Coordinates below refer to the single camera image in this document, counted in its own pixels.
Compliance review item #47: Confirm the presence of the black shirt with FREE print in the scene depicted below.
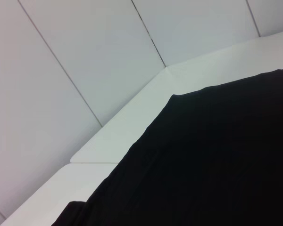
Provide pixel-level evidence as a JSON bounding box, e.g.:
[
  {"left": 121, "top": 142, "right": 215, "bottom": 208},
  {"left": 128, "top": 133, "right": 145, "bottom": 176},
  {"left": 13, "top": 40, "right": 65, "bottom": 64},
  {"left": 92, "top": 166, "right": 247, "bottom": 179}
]
[{"left": 50, "top": 67, "right": 283, "bottom": 226}]

